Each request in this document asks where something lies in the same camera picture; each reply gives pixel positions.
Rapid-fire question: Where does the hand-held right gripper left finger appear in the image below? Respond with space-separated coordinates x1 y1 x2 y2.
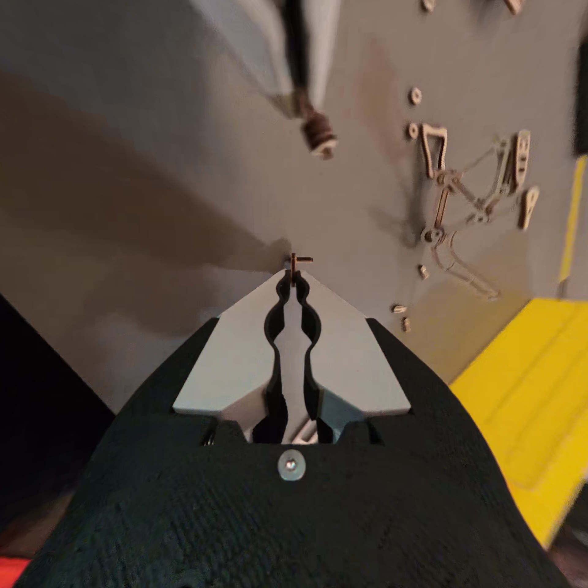
172 269 295 445

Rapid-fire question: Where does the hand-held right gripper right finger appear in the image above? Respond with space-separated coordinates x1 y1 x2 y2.
296 269 412 445

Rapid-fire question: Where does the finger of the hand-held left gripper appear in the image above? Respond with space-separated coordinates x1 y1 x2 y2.
198 0 298 118
296 0 341 107

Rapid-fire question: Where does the wooden axle with gear discs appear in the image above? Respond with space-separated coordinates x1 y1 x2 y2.
299 108 339 160

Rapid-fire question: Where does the small wooden link piece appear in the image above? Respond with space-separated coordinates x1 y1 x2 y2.
285 252 314 288

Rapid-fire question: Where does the wooden crossbow model assembly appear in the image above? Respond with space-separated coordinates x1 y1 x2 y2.
419 123 542 301

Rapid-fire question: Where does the black flat object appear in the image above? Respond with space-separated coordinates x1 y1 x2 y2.
574 40 588 157

